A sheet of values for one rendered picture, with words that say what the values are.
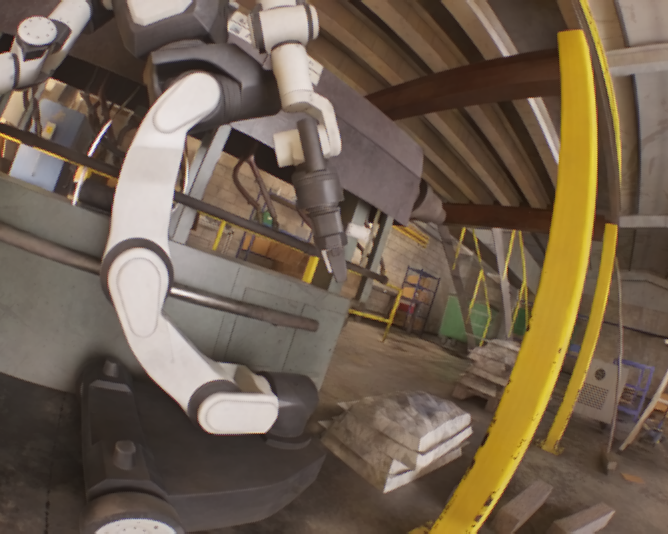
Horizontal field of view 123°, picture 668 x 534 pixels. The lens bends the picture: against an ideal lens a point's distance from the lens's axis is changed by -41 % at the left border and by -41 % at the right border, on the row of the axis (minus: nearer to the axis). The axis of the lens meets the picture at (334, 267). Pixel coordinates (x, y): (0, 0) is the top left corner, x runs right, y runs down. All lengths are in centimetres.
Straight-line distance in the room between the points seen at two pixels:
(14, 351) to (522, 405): 142
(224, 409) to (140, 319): 28
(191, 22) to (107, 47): 59
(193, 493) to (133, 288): 40
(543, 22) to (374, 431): 191
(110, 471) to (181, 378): 26
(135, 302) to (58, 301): 54
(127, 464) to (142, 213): 45
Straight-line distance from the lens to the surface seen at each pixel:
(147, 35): 68
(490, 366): 297
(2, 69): 63
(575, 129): 96
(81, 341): 110
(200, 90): 61
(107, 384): 89
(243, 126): 115
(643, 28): 614
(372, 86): 221
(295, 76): 62
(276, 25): 64
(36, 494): 85
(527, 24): 172
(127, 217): 59
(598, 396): 413
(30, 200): 107
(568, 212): 83
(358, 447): 126
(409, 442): 118
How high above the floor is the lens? 64
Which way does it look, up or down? 3 degrees up
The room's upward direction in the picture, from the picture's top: 19 degrees clockwise
